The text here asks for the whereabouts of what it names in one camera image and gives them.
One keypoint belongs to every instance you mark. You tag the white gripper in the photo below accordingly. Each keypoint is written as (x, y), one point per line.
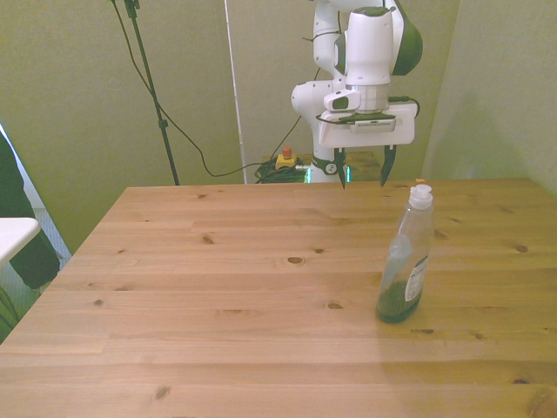
(398, 126)

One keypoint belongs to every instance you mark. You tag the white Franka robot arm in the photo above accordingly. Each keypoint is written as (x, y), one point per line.
(370, 48)

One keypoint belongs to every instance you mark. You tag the clear dish soap bottle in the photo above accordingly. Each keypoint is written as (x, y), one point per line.
(404, 265)

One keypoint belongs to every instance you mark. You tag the yellow emergency stop button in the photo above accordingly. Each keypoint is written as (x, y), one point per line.
(287, 159)

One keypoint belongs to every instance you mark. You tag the white vertical strip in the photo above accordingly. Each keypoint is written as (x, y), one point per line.
(235, 87)

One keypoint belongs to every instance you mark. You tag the dark green cloth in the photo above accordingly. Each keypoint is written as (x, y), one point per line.
(22, 217)

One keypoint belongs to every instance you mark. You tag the white side table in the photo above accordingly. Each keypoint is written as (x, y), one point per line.
(13, 237)

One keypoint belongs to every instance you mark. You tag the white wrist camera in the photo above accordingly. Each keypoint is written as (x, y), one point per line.
(341, 101)

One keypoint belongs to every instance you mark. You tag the black camera stand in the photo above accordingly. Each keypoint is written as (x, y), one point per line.
(152, 91)

